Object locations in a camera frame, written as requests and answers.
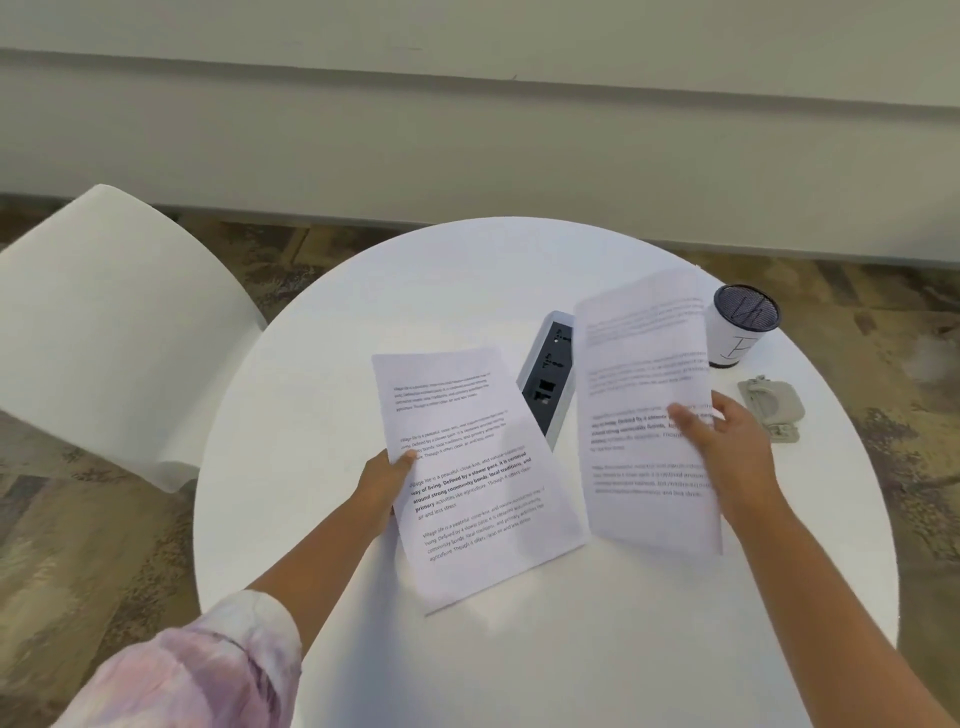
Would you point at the person's left hand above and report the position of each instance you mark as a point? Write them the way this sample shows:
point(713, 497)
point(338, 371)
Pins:
point(379, 487)

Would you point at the person's right hand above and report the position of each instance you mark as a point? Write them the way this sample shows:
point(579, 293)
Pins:
point(739, 461)

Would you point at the person's right thumb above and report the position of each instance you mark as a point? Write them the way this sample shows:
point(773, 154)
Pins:
point(688, 421)

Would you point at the person's left thumb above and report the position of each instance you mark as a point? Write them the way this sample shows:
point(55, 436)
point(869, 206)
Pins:
point(403, 460)

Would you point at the white printed paper sheet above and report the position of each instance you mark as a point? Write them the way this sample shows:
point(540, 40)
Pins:
point(472, 472)
point(645, 405)

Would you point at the person's left forearm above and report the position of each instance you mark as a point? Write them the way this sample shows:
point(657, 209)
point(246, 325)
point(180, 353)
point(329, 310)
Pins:
point(225, 622)

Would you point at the person's right forearm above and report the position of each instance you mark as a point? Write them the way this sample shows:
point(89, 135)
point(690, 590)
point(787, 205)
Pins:
point(840, 622)

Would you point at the grey plastic stapler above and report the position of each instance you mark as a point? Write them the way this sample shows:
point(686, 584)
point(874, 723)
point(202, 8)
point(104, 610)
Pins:
point(772, 405)

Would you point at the white paper cup black lid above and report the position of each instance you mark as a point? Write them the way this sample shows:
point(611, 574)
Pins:
point(739, 326)

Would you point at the white table power outlet box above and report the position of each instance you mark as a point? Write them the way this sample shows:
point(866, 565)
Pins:
point(551, 367)

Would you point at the round white table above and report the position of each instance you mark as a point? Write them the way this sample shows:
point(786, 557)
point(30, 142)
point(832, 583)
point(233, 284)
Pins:
point(525, 637)

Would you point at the white chair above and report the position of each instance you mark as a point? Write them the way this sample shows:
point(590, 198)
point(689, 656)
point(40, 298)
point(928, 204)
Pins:
point(112, 330)

